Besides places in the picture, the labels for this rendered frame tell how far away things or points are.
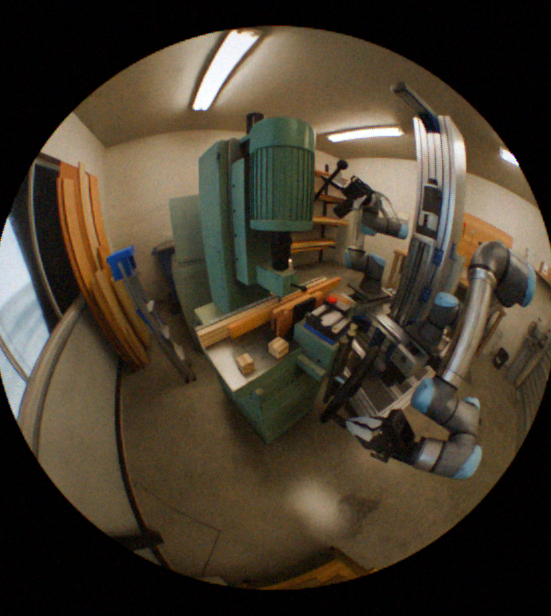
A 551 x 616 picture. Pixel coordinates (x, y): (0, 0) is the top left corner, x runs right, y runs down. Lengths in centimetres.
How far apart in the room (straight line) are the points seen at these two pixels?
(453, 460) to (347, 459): 101
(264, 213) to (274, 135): 20
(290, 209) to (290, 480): 134
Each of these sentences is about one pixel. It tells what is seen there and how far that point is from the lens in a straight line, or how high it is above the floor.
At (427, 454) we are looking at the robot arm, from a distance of 43.
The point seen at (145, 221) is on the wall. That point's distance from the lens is 279.
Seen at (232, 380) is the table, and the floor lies 90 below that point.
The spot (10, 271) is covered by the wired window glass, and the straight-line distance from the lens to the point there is 139.
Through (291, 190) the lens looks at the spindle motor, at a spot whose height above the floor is 130.
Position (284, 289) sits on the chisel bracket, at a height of 103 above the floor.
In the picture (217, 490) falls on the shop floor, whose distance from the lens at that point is 131.
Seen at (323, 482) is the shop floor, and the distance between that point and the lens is 130.
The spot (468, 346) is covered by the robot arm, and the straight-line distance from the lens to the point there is 44.
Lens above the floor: 125
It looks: 33 degrees down
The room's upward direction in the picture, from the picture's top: 1 degrees clockwise
